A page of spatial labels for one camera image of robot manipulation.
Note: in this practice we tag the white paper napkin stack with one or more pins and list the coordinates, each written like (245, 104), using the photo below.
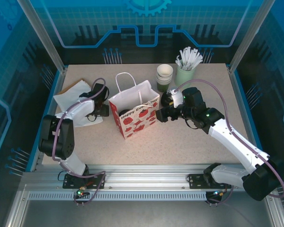
(66, 99)

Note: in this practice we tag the white red printed paper bag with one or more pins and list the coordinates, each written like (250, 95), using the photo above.
(137, 118)

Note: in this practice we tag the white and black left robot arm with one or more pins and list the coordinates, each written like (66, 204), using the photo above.
(80, 111)

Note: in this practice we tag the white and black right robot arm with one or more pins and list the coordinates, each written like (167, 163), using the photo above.
(232, 137)

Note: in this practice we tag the stack of black lids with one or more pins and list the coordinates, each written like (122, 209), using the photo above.
(165, 99)

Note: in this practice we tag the brown paper sleeve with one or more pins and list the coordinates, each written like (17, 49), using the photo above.
(72, 84)

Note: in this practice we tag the pale green straw holder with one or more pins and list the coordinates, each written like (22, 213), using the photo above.
(184, 75)

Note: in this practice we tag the stack of green paper cups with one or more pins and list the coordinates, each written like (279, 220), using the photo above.
(165, 71)

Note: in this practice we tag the white wrapped straw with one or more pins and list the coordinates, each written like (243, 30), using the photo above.
(197, 60)
(187, 55)
(183, 56)
(180, 62)
(192, 58)

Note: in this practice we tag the small lit connector board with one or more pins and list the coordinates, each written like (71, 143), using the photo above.
(81, 193)
(219, 194)

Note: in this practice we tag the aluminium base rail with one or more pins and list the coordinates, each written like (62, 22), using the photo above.
(144, 177)

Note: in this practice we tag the aluminium frame post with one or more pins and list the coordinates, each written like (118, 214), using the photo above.
(43, 35)
(249, 35)

